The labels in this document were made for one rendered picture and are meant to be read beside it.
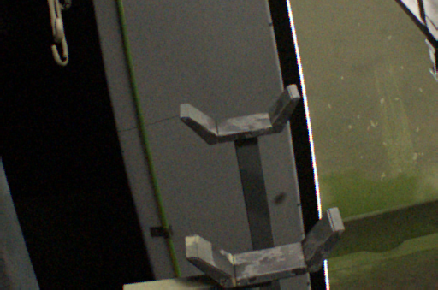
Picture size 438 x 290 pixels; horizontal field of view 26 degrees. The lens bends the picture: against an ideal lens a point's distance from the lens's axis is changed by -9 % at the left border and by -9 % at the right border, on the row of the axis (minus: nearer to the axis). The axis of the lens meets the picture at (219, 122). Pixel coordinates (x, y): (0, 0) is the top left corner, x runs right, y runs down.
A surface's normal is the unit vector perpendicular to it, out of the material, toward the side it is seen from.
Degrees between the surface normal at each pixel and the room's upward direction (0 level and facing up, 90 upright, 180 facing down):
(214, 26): 90
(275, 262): 0
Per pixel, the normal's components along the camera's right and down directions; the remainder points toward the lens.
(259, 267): -0.17, -0.92
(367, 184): -0.05, -0.22
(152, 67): 0.04, 0.35
